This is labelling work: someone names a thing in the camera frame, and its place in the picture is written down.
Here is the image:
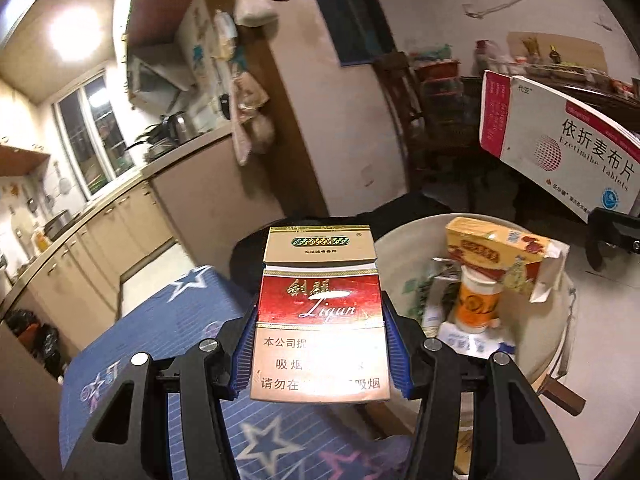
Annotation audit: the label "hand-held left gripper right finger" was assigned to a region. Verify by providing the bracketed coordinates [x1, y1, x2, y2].
[381, 290, 581, 480]

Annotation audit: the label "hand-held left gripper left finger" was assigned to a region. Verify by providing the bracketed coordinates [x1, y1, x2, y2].
[62, 302, 261, 480]

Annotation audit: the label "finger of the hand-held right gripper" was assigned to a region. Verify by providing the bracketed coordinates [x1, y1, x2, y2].
[585, 206, 640, 272]

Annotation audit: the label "green patterned wrapper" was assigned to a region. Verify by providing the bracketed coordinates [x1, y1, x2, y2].
[404, 272, 436, 321]

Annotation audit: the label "white plastic wipes package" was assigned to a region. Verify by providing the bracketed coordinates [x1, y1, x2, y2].
[437, 320, 518, 358]

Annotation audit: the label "grey white plastic package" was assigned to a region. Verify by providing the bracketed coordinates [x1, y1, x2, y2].
[425, 256, 463, 328]

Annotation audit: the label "red and gold cigarette pack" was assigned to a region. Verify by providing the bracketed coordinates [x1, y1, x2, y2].
[250, 225, 391, 403]

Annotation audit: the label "orange paper cup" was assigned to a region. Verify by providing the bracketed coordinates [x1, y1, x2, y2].
[452, 266, 503, 336]

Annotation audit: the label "white plastic bucket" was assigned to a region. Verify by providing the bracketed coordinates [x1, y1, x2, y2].
[372, 212, 576, 386]

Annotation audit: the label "white medicine box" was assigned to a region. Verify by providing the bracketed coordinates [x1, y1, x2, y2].
[479, 70, 640, 223]

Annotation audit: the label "red and yellow snack box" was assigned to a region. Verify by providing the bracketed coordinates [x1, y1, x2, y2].
[445, 216, 571, 303]

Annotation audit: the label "black trash bags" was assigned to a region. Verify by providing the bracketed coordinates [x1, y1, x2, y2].
[5, 310, 63, 378]

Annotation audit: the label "black cloth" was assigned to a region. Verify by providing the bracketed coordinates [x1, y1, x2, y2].
[230, 192, 461, 281]

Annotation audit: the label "dark cluttered table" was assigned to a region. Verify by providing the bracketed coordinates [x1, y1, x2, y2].
[460, 67, 640, 133]

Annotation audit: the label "beige kitchen base cabinets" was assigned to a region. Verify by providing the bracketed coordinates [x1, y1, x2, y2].
[0, 125, 281, 356]

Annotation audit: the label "brown wooden block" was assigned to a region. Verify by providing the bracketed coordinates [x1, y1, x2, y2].
[545, 375, 586, 416]

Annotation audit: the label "brown cardboard box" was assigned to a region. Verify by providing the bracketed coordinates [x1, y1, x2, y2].
[507, 32, 608, 71]

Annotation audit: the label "red storage rack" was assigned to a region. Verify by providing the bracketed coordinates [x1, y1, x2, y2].
[415, 47, 463, 111]

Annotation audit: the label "black wok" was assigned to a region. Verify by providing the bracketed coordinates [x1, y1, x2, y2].
[122, 127, 173, 153]

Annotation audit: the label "hanging pink cloth bags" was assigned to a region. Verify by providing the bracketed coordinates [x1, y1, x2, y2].
[227, 72, 276, 166]

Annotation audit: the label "steel kettle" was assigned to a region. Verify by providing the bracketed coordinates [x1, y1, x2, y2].
[165, 112, 198, 143]

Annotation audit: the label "dark wooden chair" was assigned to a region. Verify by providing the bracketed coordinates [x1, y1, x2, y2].
[375, 52, 481, 196]

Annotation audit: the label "kitchen window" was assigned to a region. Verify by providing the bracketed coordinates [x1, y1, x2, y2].
[52, 72, 136, 198]

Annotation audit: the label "steel range hood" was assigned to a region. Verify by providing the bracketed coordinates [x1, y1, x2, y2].
[127, 55, 193, 111]

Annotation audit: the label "wooden upper cabinet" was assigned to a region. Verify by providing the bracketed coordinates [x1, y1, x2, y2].
[0, 135, 51, 178]
[112, 0, 241, 46]

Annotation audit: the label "hanging clear plastic bags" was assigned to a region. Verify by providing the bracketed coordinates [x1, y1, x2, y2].
[212, 10, 241, 61]

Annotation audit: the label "dark blue curtain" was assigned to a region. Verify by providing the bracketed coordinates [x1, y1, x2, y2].
[300, 0, 396, 66]

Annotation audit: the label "hanging white plastic bag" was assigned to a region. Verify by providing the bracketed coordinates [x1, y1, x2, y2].
[235, 0, 276, 28]

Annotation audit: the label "round ceiling lamp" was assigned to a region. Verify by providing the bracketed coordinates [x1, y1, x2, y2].
[47, 7, 103, 58]

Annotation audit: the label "brown wooden door frame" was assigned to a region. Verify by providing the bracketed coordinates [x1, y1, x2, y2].
[220, 0, 331, 221]

